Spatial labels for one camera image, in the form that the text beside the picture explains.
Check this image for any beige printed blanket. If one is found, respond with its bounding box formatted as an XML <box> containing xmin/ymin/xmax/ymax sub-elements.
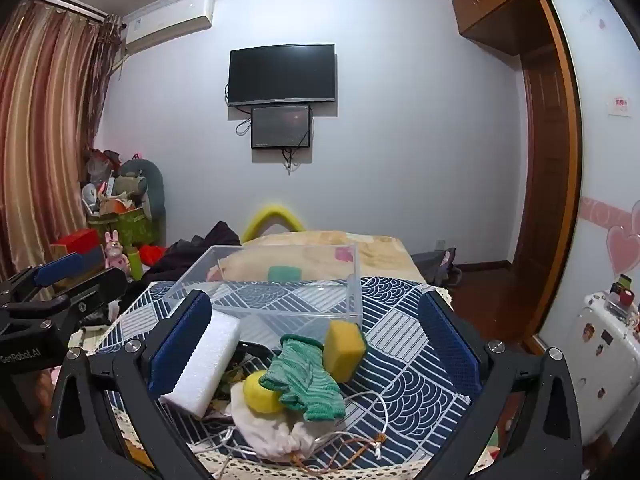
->
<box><xmin>207</xmin><ymin>230</ymin><xmax>427</xmax><ymax>286</ymax></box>

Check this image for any brown wooden door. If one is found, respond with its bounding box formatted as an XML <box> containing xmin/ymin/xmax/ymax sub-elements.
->
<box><xmin>510</xmin><ymin>52</ymin><xmax>572</xmax><ymax>286</ymax></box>

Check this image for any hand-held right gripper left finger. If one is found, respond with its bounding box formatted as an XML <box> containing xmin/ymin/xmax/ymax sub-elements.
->
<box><xmin>46</xmin><ymin>290</ymin><xmax>212</xmax><ymax>480</ymax></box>

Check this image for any green bag with toys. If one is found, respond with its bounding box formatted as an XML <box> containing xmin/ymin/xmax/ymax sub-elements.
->
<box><xmin>87</xmin><ymin>210</ymin><xmax>156</xmax><ymax>249</ymax></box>

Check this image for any wooden overhead cabinet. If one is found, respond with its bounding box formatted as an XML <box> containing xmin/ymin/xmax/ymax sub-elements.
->
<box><xmin>447</xmin><ymin>0</ymin><xmax>583</xmax><ymax>57</ymax></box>

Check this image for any cream lace cloth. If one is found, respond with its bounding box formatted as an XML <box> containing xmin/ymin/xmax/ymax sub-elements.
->
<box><xmin>107</xmin><ymin>402</ymin><xmax>436</xmax><ymax>480</ymax></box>

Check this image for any yellow foam noodle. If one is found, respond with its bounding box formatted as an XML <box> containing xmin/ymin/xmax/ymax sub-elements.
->
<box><xmin>241</xmin><ymin>205</ymin><xmax>307</xmax><ymax>244</ymax></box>

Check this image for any striped brown curtain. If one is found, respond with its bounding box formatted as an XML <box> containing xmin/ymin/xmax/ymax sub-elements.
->
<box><xmin>0</xmin><ymin>0</ymin><xmax>124</xmax><ymax>283</ymax></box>

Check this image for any green knit glove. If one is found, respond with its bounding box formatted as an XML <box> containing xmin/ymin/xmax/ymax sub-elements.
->
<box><xmin>258</xmin><ymin>335</ymin><xmax>347</xmax><ymax>422</ymax></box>

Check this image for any red cloth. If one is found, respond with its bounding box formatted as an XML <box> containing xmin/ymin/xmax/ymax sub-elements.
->
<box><xmin>139</xmin><ymin>245</ymin><xmax>172</xmax><ymax>264</ymax></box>

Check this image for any floral fabric scrunchie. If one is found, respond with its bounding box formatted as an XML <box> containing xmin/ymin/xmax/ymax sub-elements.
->
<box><xmin>212</xmin><ymin>360</ymin><xmax>249</xmax><ymax>417</ymax></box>

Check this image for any white foam block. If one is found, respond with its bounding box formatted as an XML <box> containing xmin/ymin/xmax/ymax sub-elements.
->
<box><xmin>159</xmin><ymin>307</ymin><xmax>242</xmax><ymax>420</ymax></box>

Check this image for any clear plastic box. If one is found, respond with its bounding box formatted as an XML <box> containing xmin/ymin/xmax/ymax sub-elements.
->
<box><xmin>159</xmin><ymin>244</ymin><xmax>362</xmax><ymax>331</ymax></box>

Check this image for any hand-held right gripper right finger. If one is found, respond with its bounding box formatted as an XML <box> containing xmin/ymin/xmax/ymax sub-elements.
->
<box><xmin>419</xmin><ymin>290</ymin><xmax>585</xmax><ymax>480</ymax></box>

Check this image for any dark bag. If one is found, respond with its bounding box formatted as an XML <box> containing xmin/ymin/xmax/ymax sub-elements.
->
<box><xmin>412</xmin><ymin>247</ymin><xmax>463</xmax><ymax>289</ymax></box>

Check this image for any white suitcase with stickers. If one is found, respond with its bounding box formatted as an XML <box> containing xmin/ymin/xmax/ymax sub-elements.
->
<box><xmin>570</xmin><ymin>290</ymin><xmax>640</xmax><ymax>447</ymax></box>

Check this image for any yellow rectangular sponge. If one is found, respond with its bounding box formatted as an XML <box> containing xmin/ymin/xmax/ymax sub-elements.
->
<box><xmin>324</xmin><ymin>321</ymin><xmax>368</xmax><ymax>383</ymax></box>

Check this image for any grey curved pillow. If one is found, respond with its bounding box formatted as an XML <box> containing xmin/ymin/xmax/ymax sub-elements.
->
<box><xmin>117</xmin><ymin>158</ymin><xmax>166</xmax><ymax>233</ymax></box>

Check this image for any blue patterned cloth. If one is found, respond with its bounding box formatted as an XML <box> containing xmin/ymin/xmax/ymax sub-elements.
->
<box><xmin>95</xmin><ymin>275</ymin><xmax>496</xmax><ymax>480</ymax></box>

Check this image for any white heart-print wardrobe door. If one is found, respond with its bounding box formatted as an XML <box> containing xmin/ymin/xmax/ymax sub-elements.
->
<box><xmin>540</xmin><ymin>0</ymin><xmax>640</xmax><ymax>356</ymax></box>

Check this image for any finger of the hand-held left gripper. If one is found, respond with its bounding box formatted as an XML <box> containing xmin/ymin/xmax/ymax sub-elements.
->
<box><xmin>0</xmin><ymin>266</ymin><xmax>128</xmax><ymax>336</ymax></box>
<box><xmin>0</xmin><ymin>252</ymin><xmax>85</xmax><ymax>306</ymax></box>

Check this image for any white air conditioner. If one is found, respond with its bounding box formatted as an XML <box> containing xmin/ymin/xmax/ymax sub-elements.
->
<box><xmin>121</xmin><ymin>0</ymin><xmax>216</xmax><ymax>56</ymax></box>

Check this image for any pink bunny toy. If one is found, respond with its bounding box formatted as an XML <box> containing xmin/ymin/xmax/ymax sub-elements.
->
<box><xmin>102</xmin><ymin>230</ymin><xmax>126</xmax><ymax>269</ymax></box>

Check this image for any black wall television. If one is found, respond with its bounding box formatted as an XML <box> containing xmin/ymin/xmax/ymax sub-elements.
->
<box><xmin>227</xmin><ymin>43</ymin><xmax>337</xmax><ymax>107</ymax></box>

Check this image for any yellow ball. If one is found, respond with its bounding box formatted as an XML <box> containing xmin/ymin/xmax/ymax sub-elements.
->
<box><xmin>243</xmin><ymin>372</ymin><xmax>285</xmax><ymax>415</ymax></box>

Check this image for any small black monitor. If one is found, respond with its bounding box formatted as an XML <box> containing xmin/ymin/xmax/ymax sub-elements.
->
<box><xmin>250</xmin><ymin>104</ymin><xmax>314</xmax><ymax>151</ymax></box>

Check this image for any monitor cable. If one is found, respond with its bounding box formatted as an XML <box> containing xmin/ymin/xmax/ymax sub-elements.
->
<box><xmin>281</xmin><ymin>147</ymin><xmax>302</xmax><ymax>177</ymax></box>

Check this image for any white drawstring bag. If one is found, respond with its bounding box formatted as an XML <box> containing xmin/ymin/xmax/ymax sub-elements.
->
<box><xmin>197</xmin><ymin>389</ymin><xmax>396</xmax><ymax>466</ymax></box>

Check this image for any dark clothing pile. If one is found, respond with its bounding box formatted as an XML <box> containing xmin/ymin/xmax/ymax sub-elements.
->
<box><xmin>142</xmin><ymin>220</ymin><xmax>243</xmax><ymax>287</ymax></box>

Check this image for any red box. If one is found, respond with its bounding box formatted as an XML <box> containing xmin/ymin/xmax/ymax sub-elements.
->
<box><xmin>50</xmin><ymin>228</ymin><xmax>101</xmax><ymax>262</ymax></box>

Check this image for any pile of toys and bags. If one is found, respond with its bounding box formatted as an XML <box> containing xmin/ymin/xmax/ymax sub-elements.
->
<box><xmin>81</xmin><ymin>147</ymin><xmax>151</xmax><ymax>218</ymax></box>

